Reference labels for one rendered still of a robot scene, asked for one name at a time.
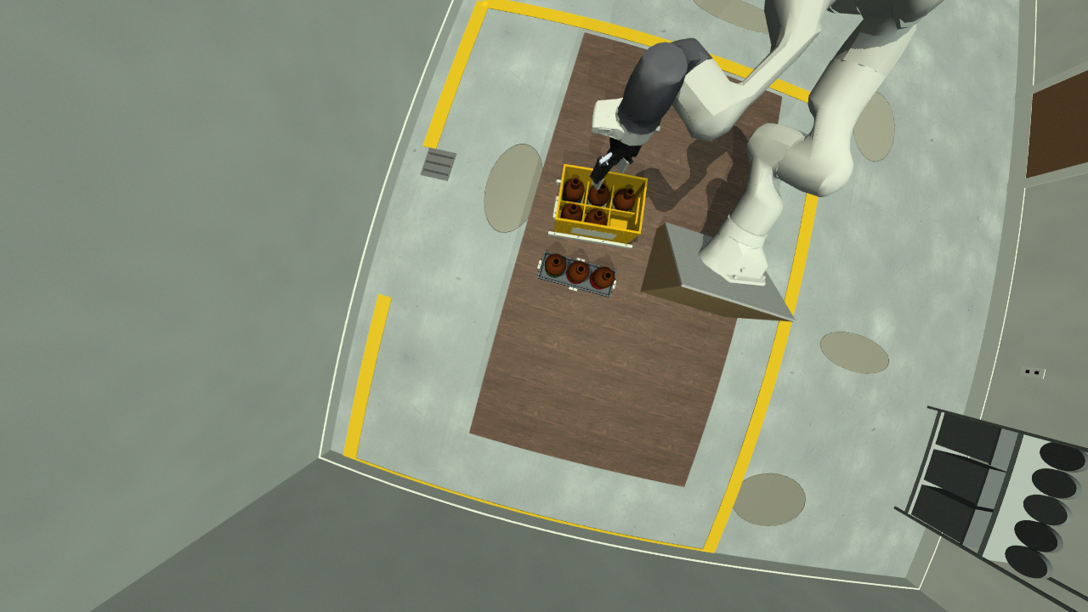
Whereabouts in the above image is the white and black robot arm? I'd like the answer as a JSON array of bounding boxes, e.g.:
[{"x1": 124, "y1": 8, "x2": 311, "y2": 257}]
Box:
[{"x1": 592, "y1": 0, "x2": 944, "y2": 286}]

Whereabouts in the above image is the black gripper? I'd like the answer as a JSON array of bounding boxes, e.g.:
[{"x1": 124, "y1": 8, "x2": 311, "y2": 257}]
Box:
[{"x1": 590, "y1": 138, "x2": 642, "y2": 189}]

